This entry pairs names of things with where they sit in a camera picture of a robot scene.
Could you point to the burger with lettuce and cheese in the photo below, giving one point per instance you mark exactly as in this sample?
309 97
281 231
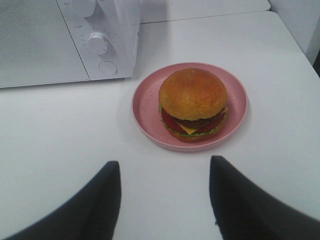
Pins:
192 104

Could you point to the white microwave door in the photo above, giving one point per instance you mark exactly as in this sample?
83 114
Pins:
36 46

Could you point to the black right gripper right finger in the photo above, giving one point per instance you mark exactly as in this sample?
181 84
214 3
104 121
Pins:
244 211

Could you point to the white timer knob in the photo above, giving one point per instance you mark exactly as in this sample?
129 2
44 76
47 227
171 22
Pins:
99 43

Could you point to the white microwave oven body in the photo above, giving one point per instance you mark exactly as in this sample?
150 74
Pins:
120 19

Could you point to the upper white power knob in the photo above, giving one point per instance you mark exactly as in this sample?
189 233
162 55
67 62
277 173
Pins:
83 8

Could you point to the pink round plate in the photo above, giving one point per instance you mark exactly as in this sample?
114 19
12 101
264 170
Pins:
145 108

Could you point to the round white door button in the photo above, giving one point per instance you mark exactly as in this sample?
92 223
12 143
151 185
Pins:
108 68

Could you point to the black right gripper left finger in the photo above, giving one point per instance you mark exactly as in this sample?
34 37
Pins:
91 214

